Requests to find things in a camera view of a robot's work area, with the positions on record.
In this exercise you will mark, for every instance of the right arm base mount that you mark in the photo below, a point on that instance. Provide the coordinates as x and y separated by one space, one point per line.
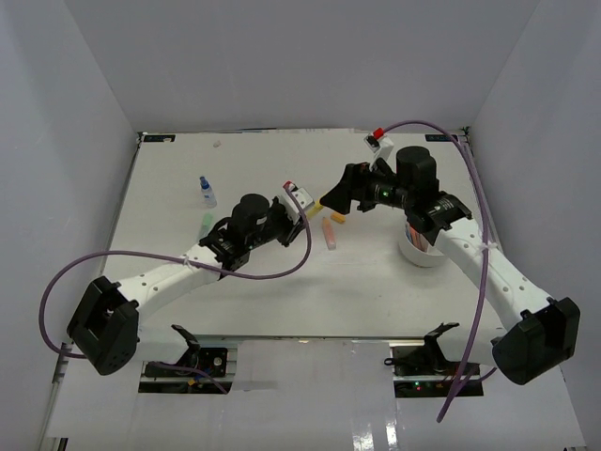
423 370

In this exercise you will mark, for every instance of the yellow highlighter pen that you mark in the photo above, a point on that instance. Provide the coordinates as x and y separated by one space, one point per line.
313 211

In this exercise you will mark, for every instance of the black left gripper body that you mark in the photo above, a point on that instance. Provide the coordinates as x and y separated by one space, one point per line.
281 226

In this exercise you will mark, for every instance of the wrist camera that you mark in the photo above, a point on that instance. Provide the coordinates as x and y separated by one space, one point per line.
295 199
380 145

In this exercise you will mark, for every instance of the left black corner label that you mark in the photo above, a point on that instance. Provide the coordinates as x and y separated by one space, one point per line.
159 138

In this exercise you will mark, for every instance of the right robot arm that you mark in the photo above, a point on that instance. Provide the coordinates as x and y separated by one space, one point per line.
540 332

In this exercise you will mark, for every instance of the white round desk organizer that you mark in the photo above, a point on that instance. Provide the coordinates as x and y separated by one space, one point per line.
428 257

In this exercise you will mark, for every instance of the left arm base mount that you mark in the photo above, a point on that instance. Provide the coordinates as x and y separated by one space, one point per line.
199 371

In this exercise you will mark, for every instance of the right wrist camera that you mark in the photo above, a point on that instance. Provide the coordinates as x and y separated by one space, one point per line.
380 145

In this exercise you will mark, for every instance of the black corner label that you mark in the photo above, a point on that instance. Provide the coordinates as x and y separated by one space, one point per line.
159 138
436 137

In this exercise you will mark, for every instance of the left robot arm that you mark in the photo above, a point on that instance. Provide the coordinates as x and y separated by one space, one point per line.
108 324

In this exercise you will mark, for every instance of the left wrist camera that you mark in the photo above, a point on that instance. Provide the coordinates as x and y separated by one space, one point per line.
295 199

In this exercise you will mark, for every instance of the blue spray bottle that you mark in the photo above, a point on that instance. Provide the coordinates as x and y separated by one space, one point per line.
208 193

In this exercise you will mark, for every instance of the right black corner label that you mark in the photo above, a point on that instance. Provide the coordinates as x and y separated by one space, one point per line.
436 137

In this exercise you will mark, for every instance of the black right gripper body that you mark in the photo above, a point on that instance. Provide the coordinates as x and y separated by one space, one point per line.
376 187

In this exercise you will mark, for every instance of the green highlighter pen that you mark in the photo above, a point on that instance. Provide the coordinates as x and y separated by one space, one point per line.
206 225

